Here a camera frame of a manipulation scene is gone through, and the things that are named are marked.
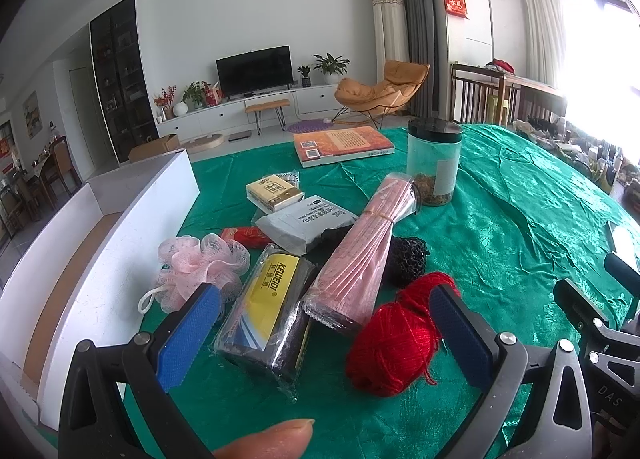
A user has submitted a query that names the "pink mesh bath pouf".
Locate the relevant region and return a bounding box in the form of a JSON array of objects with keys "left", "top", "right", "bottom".
[{"left": 137, "top": 234, "right": 250, "bottom": 315}]

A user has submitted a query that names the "black yellow packaged cloth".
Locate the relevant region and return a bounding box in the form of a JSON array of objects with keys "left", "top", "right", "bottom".
[{"left": 213, "top": 243, "right": 318, "bottom": 401}]

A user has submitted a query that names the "black mesh net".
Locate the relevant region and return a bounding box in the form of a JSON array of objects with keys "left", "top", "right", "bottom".
[{"left": 382, "top": 237, "right": 430, "bottom": 289}]

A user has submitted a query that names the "red yarn ball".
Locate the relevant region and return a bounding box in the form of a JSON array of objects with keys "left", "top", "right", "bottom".
[{"left": 345, "top": 271, "right": 458, "bottom": 397}]

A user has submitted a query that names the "red foil packet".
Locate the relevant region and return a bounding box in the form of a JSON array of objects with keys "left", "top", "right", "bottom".
[{"left": 220, "top": 226, "right": 271, "bottom": 249}]

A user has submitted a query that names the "pink fabric pack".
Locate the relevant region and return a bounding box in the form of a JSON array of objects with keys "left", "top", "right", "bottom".
[{"left": 302, "top": 173, "right": 420, "bottom": 337}]

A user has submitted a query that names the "grey plastic mailer bag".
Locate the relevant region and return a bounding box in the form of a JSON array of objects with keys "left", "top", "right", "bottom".
[{"left": 255, "top": 195, "right": 358, "bottom": 257}]

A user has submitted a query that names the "beige tissue pack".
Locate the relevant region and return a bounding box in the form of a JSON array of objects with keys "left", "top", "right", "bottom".
[{"left": 245, "top": 174, "right": 305, "bottom": 214}]

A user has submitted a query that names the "person's left hand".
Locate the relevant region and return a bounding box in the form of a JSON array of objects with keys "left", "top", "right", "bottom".
[{"left": 213, "top": 419, "right": 314, "bottom": 459}]

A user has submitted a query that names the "white cardboard storage box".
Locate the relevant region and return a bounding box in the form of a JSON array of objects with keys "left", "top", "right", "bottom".
[{"left": 1, "top": 150, "right": 200, "bottom": 430}]

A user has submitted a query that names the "clear jar black lid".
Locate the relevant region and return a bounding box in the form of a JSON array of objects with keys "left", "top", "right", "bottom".
[{"left": 407, "top": 118, "right": 462, "bottom": 206}]

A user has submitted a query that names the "wooden railing chair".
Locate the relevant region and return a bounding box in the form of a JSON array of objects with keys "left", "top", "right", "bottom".
[{"left": 448, "top": 63, "right": 567, "bottom": 127}]

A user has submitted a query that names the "dining table with chairs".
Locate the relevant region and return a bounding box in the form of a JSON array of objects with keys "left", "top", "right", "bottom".
[{"left": 4, "top": 135, "right": 84, "bottom": 214}]

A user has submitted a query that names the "green satin tablecloth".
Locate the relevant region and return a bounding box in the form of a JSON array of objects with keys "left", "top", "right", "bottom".
[{"left": 171, "top": 124, "right": 638, "bottom": 458}]

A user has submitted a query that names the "brown cardboard box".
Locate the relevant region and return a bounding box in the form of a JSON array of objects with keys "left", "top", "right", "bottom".
[{"left": 128, "top": 134, "right": 180, "bottom": 162}]

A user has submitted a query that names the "orange lounge chair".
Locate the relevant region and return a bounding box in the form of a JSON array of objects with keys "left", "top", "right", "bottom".
[{"left": 332, "top": 60, "right": 431, "bottom": 129}]

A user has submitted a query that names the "white tv cabinet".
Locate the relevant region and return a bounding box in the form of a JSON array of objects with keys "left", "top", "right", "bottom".
[{"left": 156, "top": 84, "right": 341, "bottom": 142}]

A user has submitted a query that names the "red flower arrangement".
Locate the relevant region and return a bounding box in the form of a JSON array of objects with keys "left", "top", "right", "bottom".
[{"left": 153, "top": 86, "right": 176, "bottom": 121}]

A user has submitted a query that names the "orange hardcover book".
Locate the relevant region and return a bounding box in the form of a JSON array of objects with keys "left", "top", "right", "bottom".
[{"left": 293, "top": 126, "right": 395, "bottom": 168}]

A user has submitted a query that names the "green plant with red gift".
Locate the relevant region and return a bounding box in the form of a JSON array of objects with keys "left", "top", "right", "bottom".
[{"left": 182, "top": 81, "right": 222, "bottom": 110}]

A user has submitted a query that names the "dark glass display cabinet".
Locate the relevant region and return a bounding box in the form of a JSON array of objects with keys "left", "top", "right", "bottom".
[{"left": 89, "top": 0, "right": 157, "bottom": 164}]

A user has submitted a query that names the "small wooden bench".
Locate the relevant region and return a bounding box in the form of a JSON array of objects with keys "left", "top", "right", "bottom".
[{"left": 243, "top": 97, "right": 292, "bottom": 136}]

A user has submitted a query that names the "purple round floor mat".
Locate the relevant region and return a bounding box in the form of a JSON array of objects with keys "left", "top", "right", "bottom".
[{"left": 286, "top": 119, "right": 332, "bottom": 134}]

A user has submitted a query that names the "green potted plant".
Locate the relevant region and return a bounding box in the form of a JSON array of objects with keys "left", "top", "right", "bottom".
[{"left": 314, "top": 53, "right": 352, "bottom": 84}]

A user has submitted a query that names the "white standing air conditioner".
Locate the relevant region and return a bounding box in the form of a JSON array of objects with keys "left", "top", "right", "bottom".
[{"left": 371, "top": 0, "right": 409, "bottom": 80}]

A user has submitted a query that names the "small dark potted plant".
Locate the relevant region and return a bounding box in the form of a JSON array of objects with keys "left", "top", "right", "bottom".
[{"left": 297, "top": 65, "right": 311, "bottom": 88}]

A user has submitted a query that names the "black flat television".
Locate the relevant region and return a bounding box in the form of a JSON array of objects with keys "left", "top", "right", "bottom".
[{"left": 216, "top": 45, "right": 294, "bottom": 97}]

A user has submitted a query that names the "grey curtain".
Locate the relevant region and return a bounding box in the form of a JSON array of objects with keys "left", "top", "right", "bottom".
[{"left": 406, "top": 0, "right": 449, "bottom": 119}]

